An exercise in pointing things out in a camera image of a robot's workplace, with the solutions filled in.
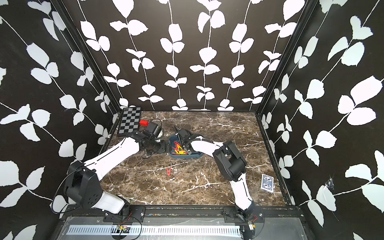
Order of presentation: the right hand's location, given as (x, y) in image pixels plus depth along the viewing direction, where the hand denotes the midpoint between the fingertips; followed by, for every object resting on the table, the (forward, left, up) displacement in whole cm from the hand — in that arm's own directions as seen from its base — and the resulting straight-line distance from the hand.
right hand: (191, 142), depth 98 cm
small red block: (+18, +37, -2) cm, 41 cm away
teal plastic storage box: (-6, +10, -2) cm, 12 cm away
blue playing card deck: (-25, -44, -3) cm, 51 cm away
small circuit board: (-48, +31, -3) cm, 57 cm away
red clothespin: (-19, +13, -3) cm, 24 cm away
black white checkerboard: (+19, +47, 0) cm, 51 cm away
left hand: (-10, +14, +9) cm, 19 cm away
